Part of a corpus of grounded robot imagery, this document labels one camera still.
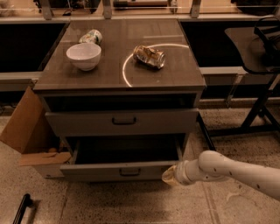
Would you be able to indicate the black bar on floor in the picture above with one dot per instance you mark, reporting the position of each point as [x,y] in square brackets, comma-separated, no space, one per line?
[25,202]

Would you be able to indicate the cardboard box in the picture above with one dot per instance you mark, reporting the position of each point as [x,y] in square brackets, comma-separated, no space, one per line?
[29,133]

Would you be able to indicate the crushed soda can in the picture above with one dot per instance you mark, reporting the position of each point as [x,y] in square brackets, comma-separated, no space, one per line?
[149,56]

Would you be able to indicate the black chair with tablet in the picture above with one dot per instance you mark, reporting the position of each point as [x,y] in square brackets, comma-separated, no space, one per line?
[258,45]

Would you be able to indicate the grey drawer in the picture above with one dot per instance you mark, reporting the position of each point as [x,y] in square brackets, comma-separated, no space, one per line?
[127,122]
[123,158]

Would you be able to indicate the black metal table stand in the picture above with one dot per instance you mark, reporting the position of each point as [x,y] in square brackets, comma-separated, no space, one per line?
[259,108]

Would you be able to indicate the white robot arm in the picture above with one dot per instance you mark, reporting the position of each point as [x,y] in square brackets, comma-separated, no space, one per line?
[213,166]

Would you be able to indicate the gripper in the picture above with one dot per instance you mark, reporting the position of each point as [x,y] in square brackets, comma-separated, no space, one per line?
[180,174]

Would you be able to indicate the grey drawer cabinet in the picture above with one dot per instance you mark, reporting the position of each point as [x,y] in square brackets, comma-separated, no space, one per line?
[119,82]

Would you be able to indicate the white ceramic bowl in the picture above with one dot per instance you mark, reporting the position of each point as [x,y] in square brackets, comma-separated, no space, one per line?
[84,56]

